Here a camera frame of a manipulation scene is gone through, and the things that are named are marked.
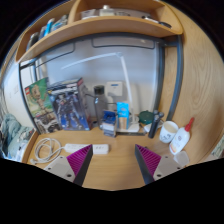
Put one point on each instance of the small dark blue box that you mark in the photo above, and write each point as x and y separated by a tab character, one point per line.
109	124

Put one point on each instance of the green round case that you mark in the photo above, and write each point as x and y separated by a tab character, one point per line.
145	117

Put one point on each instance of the white wall box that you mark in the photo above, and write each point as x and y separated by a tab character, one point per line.
114	88

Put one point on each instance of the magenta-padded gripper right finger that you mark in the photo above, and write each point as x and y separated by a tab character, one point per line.
156	162

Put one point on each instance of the clear bottle with black cap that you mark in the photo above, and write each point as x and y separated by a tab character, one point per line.
99	106

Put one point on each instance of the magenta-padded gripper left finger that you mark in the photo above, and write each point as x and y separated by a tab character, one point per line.
71	163

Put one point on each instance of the black ruler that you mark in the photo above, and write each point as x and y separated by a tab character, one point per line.
131	133

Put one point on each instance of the white mug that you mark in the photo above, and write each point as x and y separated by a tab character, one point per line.
168	132

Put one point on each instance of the tall light blue box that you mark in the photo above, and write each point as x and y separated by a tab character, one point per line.
123	116

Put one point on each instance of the dark grey metal frame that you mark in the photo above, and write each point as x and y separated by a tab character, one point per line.
175	76

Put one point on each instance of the dark grey electric shaver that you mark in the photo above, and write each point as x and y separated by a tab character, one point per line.
154	126

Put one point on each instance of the green bedding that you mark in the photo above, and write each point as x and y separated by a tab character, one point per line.
13	136

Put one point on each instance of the green toy figure box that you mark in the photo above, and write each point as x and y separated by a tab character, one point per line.
40	103

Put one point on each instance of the flat white device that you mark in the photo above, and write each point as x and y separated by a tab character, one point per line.
147	127

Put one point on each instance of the blue robot model kit box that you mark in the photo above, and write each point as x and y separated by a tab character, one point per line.
68	106

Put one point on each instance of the wooden shelf unit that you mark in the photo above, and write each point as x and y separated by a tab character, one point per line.
100	26

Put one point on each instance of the white bottle with red cap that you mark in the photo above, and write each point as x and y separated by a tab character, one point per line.
180	138

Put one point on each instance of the clear plastic lid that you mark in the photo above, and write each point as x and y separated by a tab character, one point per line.
181	158

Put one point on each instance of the white desk lamp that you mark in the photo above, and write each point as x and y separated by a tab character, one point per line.
126	86

